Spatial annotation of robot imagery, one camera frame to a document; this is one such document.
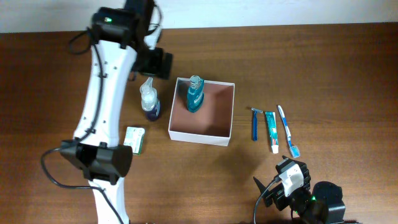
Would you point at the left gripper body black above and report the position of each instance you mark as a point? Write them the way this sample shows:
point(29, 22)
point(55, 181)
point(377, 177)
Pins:
point(158, 64)

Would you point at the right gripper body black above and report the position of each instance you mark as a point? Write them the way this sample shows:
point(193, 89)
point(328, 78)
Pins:
point(277, 194)

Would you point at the dark blue pump soap bottle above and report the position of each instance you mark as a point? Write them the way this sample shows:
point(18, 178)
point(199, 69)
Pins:
point(149, 100)

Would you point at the teal mouthwash bottle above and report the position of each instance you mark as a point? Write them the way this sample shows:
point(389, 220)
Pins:
point(195, 94)

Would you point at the green white soap bar box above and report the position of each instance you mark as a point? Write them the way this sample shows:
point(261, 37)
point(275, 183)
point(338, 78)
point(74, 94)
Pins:
point(134, 138)

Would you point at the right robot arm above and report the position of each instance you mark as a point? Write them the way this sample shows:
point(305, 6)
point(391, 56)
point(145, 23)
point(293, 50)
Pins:
point(321, 204)

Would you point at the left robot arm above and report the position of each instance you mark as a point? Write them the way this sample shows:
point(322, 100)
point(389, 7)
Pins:
point(122, 42)

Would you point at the blue white toothbrush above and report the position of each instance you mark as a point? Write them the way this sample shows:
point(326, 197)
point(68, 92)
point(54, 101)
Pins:
point(294, 151)

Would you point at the teal toothpaste tube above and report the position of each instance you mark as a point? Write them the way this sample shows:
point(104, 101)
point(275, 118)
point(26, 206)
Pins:
point(272, 128)

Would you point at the blue disposable razor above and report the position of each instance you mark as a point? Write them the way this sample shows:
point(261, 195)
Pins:
point(255, 111)

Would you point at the white open cardboard box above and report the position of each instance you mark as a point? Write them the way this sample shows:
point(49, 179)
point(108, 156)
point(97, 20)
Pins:
point(212, 123)

